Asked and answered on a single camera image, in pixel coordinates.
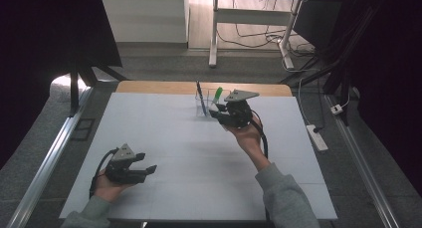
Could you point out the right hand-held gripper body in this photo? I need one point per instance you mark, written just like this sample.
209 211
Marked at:
239 115

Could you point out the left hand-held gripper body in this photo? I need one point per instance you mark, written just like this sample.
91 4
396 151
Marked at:
124 175

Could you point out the green highlighter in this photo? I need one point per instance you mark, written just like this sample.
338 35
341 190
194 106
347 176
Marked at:
218 92

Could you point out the clear acrylic pen holder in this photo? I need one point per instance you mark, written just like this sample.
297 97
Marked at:
209 97

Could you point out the blue pen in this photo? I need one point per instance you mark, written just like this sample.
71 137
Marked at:
201 100

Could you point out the person's left hand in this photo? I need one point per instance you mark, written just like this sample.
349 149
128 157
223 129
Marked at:
106 188

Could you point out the person's right hand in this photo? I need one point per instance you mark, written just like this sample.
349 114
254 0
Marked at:
250 140

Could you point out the white table mat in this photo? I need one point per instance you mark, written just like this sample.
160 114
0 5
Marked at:
185 194

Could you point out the white power strip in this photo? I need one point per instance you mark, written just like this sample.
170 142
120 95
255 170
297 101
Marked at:
317 137

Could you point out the black metal stand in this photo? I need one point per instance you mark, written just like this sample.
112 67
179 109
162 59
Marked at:
341 55
73 92

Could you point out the white-legged desk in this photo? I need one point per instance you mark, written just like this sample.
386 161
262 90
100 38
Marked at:
252 16

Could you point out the small white adapter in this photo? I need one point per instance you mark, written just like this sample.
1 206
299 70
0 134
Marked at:
336 109

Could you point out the black curtain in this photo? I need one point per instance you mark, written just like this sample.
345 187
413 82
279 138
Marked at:
391 72
40 55

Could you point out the aluminium rail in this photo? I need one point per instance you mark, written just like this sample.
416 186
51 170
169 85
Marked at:
49 161
361 168

